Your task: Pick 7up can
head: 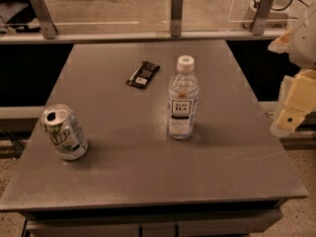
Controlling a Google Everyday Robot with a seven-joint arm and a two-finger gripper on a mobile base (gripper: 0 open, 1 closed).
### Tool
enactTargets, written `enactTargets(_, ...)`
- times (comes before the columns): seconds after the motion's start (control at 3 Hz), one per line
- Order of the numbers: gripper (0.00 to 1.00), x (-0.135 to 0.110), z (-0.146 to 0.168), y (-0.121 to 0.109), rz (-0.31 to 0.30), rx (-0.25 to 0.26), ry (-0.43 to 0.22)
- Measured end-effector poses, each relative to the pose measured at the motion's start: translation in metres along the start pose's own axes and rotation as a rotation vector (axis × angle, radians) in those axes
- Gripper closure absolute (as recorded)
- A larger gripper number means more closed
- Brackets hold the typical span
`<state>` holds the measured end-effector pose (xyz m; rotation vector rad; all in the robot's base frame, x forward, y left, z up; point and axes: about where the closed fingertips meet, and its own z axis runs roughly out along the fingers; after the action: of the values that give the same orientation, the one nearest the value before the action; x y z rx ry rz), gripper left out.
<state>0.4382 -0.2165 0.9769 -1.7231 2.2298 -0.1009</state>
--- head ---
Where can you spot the left metal rail bracket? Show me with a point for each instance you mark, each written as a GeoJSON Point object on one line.
{"type": "Point", "coordinates": [47, 27]}

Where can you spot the middle metal rail bracket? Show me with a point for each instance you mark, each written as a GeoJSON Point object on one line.
{"type": "Point", "coordinates": [176, 18]}

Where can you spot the right metal rail bracket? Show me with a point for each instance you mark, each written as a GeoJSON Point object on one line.
{"type": "Point", "coordinates": [259, 24]}

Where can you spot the clear tea water bottle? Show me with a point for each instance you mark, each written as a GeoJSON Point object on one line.
{"type": "Point", "coordinates": [182, 98]}

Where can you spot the black snack wrapper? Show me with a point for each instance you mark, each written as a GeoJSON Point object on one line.
{"type": "Point", "coordinates": [142, 75]}

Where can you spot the metal rail bracket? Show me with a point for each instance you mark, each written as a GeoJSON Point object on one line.
{"type": "Point", "coordinates": [176, 18]}
{"type": "Point", "coordinates": [259, 24]}
{"type": "Point", "coordinates": [47, 27]}

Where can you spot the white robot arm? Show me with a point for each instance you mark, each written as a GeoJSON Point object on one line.
{"type": "Point", "coordinates": [299, 41]}

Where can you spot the white device with cable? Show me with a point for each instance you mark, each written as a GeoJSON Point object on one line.
{"type": "Point", "coordinates": [277, 18]}

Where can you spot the green white 7up can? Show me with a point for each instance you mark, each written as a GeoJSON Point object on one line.
{"type": "Point", "coordinates": [62, 127]}

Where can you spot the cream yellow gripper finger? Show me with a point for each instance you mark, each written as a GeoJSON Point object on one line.
{"type": "Point", "coordinates": [296, 100]}

